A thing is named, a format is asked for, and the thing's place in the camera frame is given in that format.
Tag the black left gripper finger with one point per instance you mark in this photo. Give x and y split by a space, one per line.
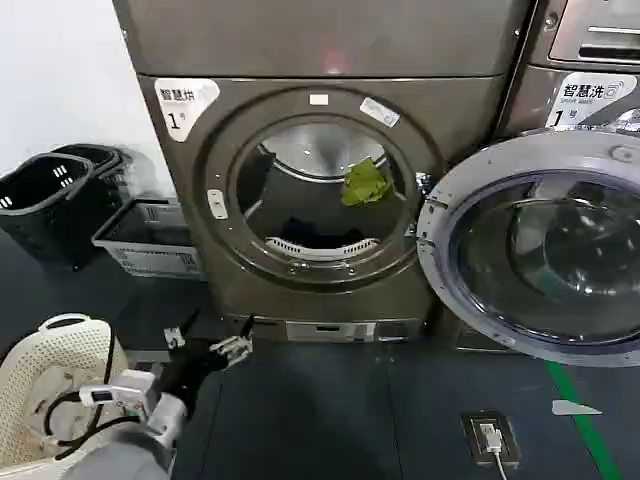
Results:
235 347
176 337

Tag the green floor tape strip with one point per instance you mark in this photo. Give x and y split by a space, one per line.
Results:
580 430

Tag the black floor socket box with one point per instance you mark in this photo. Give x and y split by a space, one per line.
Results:
472 440

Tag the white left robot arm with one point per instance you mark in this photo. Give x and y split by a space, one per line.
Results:
125 450

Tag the grey stacked machine above dryer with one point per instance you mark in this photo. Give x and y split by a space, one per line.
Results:
300 35

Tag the grey dryer with open drum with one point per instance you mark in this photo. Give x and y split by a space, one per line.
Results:
210 280

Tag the green cloth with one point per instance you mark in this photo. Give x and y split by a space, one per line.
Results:
365 182

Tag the grey stacked machine with drawer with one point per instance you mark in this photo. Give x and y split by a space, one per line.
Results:
565 30

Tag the large black laundry basket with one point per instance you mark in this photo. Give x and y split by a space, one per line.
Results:
40 200

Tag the round glass dryer door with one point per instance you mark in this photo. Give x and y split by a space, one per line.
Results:
450 260

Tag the grey tape piece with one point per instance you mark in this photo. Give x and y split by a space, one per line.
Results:
572 408

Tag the dark clothes in drum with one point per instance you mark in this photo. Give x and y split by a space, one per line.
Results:
320 232

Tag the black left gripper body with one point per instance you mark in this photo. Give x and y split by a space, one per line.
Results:
187 367

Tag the grey washer with label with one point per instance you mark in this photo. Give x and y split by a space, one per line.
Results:
530 105

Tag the grey plastic crate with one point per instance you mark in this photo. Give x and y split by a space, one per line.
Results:
145 250

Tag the white perforated laundry basket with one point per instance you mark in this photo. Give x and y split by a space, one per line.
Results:
35 360

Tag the white plug adapter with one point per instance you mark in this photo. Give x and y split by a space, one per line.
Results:
490 436

